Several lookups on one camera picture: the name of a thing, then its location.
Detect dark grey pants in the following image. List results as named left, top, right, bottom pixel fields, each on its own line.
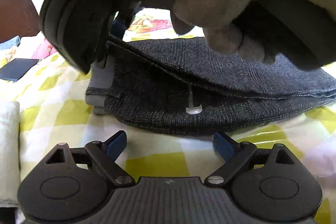
left=85, top=38, right=335, bottom=135

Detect dark wooden headboard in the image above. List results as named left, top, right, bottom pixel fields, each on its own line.
left=0, top=0, right=41, bottom=43

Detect blue pillow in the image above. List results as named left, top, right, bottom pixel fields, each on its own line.
left=0, top=36, right=21, bottom=50

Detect colourful cartoon bed quilt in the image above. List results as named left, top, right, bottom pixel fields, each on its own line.
left=1, top=18, right=335, bottom=223

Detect dark blue flat notebook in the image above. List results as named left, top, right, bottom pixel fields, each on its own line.
left=0, top=59, right=39, bottom=82

